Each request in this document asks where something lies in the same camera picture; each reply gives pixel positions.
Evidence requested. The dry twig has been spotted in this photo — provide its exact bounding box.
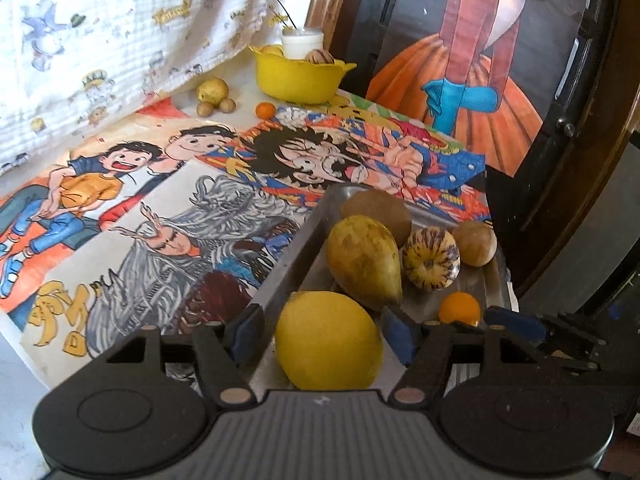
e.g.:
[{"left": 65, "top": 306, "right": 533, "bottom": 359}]
[{"left": 267, "top": 0, "right": 299, "bottom": 31}]

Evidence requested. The wooden door frame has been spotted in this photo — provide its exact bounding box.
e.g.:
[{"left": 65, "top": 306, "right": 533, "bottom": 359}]
[{"left": 305, "top": 0, "right": 640, "bottom": 302}]

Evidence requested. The dark door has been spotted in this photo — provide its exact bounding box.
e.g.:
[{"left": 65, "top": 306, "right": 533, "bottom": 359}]
[{"left": 340, "top": 0, "right": 640, "bottom": 291}]

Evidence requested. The white jar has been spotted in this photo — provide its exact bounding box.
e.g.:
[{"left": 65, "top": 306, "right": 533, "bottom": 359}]
[{"left": 281, "top": 26, "right": 323, "bottom": 61}]

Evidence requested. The grey-haired figure poster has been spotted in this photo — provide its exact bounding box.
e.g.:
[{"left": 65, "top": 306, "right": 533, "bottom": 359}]
[{"left": 20, "top": 160, "right": 331, "bottom": 392}]

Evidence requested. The striped pepino melon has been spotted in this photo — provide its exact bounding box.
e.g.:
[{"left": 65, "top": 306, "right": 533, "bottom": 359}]
[{"left": 402, "top": 227, "right": 461, "bottom": 291}]

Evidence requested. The yellow lemon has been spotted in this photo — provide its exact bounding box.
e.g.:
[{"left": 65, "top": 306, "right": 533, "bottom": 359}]
[{"left": 275, "top": 291, "right": 384, "bottom": 391}]

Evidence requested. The round brown fruit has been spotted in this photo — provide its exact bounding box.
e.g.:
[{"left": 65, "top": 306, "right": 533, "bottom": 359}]
[{"left": 451, "top": 221, "right": 498, "bottom": 267}]

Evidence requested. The wall poster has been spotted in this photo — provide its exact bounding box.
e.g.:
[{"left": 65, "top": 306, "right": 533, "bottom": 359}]
[{"left": 365, "top": 0, "right": 601, "bottom": 178}]

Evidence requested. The colourful anime poster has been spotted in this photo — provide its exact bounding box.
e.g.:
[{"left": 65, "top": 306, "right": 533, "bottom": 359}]
[{"left": 220, "top": 90, "right": 493, "bottom": 226}]

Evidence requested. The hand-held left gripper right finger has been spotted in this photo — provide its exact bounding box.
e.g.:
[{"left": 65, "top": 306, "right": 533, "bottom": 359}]
[{"left": 381, "top": 306, "right": 541, "bottom": 407}]

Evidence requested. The metal tray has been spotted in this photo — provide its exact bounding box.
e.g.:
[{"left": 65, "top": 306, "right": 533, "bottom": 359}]
[{"left": 250, "top": 185, "right": 518, "bottom": 392}]

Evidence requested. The brown kiwi fruit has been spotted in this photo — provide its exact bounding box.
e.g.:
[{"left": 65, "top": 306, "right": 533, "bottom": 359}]
[{"left": 341, "top": 188, "right": 413, "bottom": 251}]

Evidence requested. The printed blanket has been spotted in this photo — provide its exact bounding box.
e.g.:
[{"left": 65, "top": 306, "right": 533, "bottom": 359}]
[{"left": 0, "top": 0, "right": 331, "bottom": 177}]

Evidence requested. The yellow plastic bowl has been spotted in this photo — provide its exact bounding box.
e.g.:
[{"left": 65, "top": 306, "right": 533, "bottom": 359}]
[{"left": 248, "top": 44, "right": 357, "bottom": 105}]

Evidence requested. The spotted yellow pear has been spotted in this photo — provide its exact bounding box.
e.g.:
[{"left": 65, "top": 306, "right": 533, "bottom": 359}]
[{"left": 326, "top": 215, "right": 404, "bottom": 312}]

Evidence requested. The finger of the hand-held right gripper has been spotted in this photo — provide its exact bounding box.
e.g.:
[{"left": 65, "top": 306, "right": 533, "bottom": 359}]
[{"left": 486, "top": 306, "right": 610, "bottom": 372}]

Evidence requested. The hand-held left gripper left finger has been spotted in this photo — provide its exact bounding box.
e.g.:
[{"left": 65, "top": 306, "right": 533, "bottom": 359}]
[{"left": 102, "top": 306, "right": 265, "bottom": 407}]

